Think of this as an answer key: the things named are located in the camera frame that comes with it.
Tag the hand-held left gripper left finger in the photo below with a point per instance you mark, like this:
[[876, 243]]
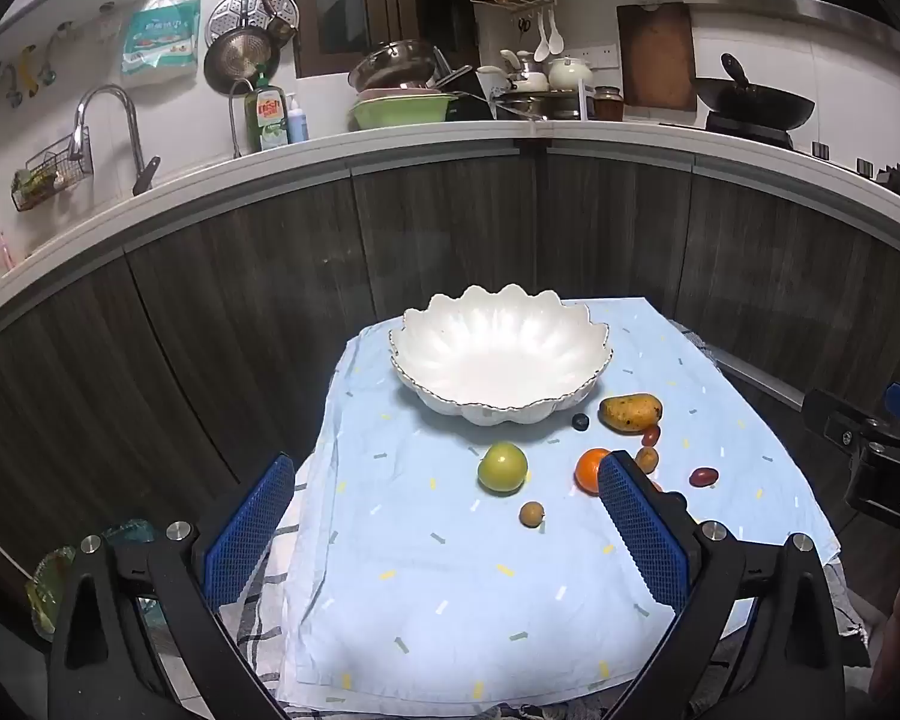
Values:
[[244, 540]]

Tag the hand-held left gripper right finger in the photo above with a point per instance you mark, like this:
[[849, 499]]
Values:
[[641, 532]]

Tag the brown longan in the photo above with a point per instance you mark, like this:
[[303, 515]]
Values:
[[531, 515], [646, 457]]

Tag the orange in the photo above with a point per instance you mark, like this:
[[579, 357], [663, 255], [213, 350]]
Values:
[[591, 469]]

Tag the yellow mango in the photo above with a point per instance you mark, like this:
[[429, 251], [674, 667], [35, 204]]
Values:
[[630, 412]]

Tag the blueberry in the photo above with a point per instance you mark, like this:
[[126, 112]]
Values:
[[581, 421]]

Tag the green apple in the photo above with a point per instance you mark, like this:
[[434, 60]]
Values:
[[502, 467]]

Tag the white scalloped ceramic bowl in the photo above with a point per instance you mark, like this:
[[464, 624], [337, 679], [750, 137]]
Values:
[[495, 349]]

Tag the light blue patterned cloth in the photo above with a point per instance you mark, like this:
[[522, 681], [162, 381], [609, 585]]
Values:
[[435, 585]]

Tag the green glass dish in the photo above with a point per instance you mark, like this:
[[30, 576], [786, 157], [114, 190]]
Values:
[[45, 592]]

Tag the dark wood kitchen counter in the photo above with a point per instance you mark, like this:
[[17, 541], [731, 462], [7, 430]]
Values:
[[195, 300]]

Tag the black gas stove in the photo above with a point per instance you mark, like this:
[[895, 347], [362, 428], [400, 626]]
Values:
[[810, 146]]

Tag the black wok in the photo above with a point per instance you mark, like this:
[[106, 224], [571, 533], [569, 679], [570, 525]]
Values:
[[757, 101]]

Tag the glass jar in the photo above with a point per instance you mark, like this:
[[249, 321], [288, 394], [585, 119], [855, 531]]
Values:
[[609, 103]]

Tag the wooden cutting board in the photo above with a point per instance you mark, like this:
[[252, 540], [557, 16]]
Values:
[[656, 56]]

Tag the blue pump bottle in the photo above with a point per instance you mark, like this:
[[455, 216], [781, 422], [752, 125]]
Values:
[[297, 120]]

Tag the green dish soap bottle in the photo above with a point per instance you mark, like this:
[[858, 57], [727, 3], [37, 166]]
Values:
[[268, 116]]

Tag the white ceramic pot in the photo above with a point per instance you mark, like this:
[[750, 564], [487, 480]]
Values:
[[570, 73]]

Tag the green plastic basin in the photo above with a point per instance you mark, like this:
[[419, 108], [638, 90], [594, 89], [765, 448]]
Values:
[[401, 111]]

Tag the steel kitchen faucet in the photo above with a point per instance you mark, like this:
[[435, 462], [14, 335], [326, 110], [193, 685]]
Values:
[[109, 101]]

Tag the white kettle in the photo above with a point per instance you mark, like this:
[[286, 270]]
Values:
[[525, 75]]

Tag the hanging steel pan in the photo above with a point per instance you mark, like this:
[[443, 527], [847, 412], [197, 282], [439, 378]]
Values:
[[240, 60]]

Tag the white hanging spoons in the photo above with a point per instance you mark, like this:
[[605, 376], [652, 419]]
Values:
[[547, 37]]

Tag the steel mixing bowl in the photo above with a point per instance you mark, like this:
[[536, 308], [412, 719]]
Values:
[[390, 64]]

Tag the hanging plastic bag package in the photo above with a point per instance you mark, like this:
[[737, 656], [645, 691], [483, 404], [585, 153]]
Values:
[[161, 37]]

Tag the round steel steamer rack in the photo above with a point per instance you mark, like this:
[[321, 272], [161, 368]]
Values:
[[247, 7]]

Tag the dark framed window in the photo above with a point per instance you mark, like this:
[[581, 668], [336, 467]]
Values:
[[360, 0]]

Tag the white wall socket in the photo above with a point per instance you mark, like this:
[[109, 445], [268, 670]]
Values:
[[605, 56]]

